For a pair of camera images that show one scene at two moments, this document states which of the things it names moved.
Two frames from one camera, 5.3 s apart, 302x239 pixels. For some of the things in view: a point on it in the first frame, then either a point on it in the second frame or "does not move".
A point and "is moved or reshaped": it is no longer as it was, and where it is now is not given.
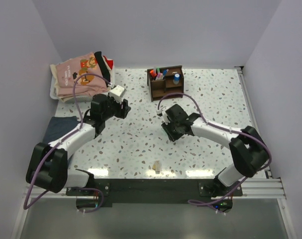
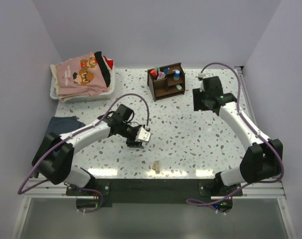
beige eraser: [157, 166] does not move
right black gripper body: [172, 130] to [208, 97]
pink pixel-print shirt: [68, 71] does not move
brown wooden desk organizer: [173, 82] is moved or reshaped
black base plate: [155, 192] does not move
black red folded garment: [105, 65] does not move
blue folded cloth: [58, 125] does not move
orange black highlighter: [153, 74] does not move
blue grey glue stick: [176, 79] is moved or reshaped
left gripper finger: [126, 109] to [134, 144]
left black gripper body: [114, 109] to [129, 132]
